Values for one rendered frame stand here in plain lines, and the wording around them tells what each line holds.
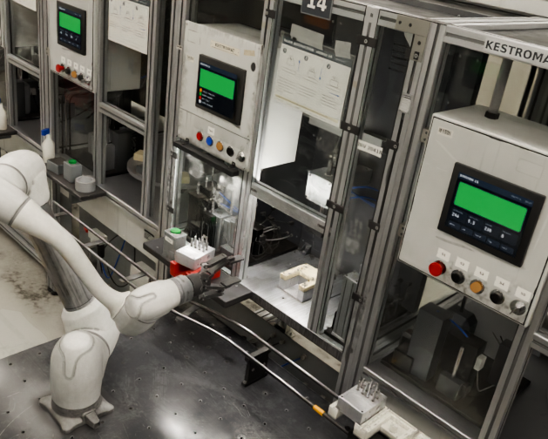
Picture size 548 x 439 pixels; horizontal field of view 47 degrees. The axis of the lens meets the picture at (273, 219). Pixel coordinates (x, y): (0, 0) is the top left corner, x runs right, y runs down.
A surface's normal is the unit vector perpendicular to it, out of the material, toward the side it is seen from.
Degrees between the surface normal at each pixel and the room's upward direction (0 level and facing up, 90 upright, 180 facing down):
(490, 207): 90
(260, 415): 0
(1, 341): 0
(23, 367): 0
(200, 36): 90
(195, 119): 90
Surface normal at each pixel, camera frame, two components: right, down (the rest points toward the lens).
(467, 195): -0.71, 0.22
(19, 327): 0.13, -0.89
